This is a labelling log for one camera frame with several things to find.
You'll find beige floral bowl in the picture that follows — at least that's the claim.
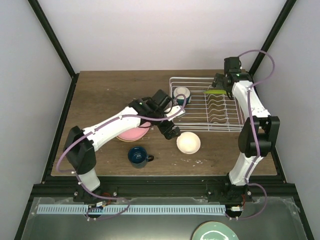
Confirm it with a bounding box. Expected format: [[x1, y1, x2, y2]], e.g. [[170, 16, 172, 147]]
[[176, 131, 201, 155]]

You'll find green plate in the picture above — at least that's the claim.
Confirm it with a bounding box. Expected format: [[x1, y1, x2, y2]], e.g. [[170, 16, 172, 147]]
[[203, 89, 227, 95]]

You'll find white wire dish rack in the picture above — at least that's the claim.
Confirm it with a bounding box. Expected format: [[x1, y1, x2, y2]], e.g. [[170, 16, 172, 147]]
[[169, 77, 245, 133]]

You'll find teal white bowl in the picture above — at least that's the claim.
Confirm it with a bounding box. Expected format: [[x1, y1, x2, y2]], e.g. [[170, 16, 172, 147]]
[[173, 86, 191, 106]]

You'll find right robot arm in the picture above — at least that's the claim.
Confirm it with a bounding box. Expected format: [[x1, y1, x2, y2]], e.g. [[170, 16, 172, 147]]
[[212, 72, 280, 202]]

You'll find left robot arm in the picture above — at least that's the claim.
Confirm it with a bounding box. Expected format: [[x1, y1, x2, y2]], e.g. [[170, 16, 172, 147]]
[[58, 97, 185, 202]]

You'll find pink plate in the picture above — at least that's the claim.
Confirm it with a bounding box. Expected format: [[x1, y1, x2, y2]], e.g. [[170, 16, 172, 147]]
[[118, 122, 151, 140]]

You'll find dark blue mug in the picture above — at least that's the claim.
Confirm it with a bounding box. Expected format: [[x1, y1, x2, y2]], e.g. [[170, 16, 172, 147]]
[[127, 146, 155, 169]]

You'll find tan bottom plate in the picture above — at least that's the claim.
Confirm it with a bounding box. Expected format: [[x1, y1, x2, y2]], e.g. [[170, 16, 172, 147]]
[[116, 136, 141, 143]]

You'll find light blue slotted strip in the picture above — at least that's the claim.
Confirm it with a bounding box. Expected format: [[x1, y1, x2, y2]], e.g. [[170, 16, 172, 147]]
[[36, 204, 226, 216]]

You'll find teal plate on wood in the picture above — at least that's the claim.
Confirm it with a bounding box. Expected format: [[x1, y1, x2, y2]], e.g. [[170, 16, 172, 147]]
[[190, 221, 239, 240]]

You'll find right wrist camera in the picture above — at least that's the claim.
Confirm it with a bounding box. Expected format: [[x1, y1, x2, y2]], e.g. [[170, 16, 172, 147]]
[[223, 56, 242, 74]]

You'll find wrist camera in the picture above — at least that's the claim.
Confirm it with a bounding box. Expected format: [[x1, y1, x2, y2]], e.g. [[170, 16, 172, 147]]
[[164, 105, 186, 121], [223, 56, 242, 74]]

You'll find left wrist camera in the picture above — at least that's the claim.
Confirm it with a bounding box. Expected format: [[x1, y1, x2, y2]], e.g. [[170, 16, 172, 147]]
[[164, 105, 186, 121]]

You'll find black right frame post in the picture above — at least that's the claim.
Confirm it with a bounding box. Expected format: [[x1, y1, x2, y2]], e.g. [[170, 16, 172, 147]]
[[248, 0, 297, 77]]

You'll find black frame post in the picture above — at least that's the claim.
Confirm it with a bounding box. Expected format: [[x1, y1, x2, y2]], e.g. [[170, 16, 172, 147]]
[[248, 0, 297, 77], [28, 0, 76, 79]]

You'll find black left frame post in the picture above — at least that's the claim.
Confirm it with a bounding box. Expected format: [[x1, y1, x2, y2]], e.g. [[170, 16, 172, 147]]
[[28, 0, 76, 79]]

